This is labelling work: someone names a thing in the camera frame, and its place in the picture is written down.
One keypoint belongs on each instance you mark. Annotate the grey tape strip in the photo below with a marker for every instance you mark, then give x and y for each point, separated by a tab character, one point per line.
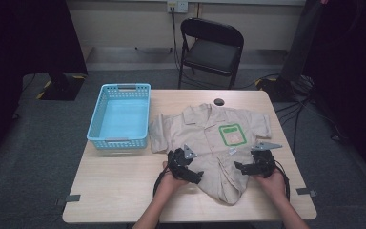
70	198
306	191

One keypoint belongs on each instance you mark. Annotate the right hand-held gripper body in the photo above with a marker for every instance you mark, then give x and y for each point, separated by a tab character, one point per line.
263	159

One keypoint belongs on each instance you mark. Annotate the person's right hand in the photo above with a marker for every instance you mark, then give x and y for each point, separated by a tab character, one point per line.
271	184

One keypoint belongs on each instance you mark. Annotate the person's left hand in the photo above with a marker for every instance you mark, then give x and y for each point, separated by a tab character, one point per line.
171	184

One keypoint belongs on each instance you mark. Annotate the black curtain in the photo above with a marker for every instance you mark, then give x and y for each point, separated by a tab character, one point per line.
19	63
349	63

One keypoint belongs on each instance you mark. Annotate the white wall socket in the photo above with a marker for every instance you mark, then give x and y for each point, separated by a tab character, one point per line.
177	6

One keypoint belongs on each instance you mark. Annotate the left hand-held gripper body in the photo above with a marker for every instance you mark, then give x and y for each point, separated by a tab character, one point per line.
178	160

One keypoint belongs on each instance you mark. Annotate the beige short-sleeved shirt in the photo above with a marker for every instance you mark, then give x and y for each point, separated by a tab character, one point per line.
203	133

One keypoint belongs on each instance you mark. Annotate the black folding chair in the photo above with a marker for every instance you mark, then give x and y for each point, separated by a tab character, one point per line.
211	54

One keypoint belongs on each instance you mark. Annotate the blue plastic basket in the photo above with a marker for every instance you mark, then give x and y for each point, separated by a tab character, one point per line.
120	117

